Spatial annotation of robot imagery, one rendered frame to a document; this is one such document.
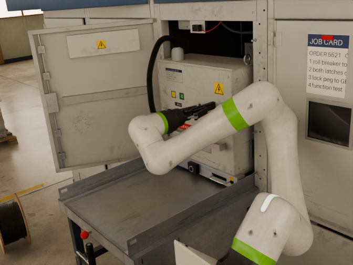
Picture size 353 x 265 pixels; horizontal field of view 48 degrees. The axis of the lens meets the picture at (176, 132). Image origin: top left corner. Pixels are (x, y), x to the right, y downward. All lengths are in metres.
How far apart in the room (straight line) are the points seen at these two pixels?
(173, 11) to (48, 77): 0.69
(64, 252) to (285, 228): 2.18
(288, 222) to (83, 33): 1.35
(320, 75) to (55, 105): 1.28
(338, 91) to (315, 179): 0.36
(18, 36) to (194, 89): 11.43
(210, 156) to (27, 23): 11.58
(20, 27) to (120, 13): 10.78
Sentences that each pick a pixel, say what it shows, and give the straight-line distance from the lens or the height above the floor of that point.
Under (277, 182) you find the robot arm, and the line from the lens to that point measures 1.32.
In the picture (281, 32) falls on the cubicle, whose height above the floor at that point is 1.53.
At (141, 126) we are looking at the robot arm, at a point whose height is 1.25.
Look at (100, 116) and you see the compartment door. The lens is 2.13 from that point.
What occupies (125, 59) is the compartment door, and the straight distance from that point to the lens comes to 2.08.
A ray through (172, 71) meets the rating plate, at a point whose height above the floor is 1.35.
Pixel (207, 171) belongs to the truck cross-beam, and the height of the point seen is 0.90.
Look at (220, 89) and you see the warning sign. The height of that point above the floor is 1.30.
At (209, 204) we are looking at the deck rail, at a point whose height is 0.88.
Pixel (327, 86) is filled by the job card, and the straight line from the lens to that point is 1.44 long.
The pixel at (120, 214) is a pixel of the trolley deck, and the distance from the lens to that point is 1.70.
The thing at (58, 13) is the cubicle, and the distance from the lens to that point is 3.05.
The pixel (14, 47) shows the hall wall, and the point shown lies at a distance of 12.99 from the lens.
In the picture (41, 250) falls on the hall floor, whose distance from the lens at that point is 3.15.
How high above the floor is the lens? 1.71
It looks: 20 degrees down
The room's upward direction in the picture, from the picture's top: 5 degrees counter-clockwise
